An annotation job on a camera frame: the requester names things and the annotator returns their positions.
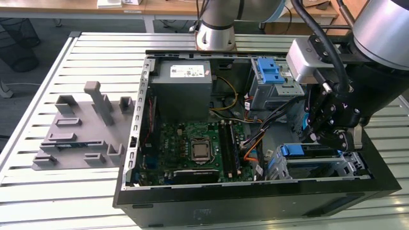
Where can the silver disk bay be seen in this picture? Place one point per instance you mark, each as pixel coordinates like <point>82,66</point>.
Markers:
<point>348,167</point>

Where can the hard disk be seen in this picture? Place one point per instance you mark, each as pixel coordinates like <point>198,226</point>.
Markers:
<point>293,149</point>

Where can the grey power supply unit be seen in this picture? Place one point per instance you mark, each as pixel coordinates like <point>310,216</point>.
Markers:
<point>179,100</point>

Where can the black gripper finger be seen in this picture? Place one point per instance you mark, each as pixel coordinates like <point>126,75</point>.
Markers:
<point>339,141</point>
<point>323,107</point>

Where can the black PC case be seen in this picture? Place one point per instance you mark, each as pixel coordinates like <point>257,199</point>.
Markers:
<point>225,210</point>

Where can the black graphics card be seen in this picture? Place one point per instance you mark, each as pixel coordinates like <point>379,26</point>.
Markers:
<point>195,177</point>

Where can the wooden desk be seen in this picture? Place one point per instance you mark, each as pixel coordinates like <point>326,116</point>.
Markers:
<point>81,8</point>

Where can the silver drive cage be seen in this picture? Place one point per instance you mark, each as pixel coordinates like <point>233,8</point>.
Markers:
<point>273,95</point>

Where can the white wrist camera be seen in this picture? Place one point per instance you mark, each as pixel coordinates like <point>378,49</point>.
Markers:
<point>303,60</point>

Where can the CPU socket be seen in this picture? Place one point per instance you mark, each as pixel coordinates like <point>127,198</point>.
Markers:
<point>202,139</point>

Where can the white box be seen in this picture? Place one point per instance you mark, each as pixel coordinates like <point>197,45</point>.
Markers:
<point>109,4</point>
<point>131,2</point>

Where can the brown cardboard piece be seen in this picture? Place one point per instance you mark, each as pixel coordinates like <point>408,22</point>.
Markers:
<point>317,3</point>

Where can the blue plastic drive latch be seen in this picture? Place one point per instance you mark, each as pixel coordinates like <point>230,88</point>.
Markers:
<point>269,72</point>

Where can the silver CPU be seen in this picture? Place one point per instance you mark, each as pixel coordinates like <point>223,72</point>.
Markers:
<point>202,151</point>

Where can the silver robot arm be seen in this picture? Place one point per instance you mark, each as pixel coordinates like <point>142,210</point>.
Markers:
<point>218,36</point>

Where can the grey parts rack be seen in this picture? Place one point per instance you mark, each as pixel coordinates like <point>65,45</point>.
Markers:
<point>83,129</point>

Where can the green motherboard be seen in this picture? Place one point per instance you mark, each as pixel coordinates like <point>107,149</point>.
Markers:
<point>173,155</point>

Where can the black RAM slot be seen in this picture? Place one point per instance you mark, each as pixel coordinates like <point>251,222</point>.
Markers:
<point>225,148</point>
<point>230,148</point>

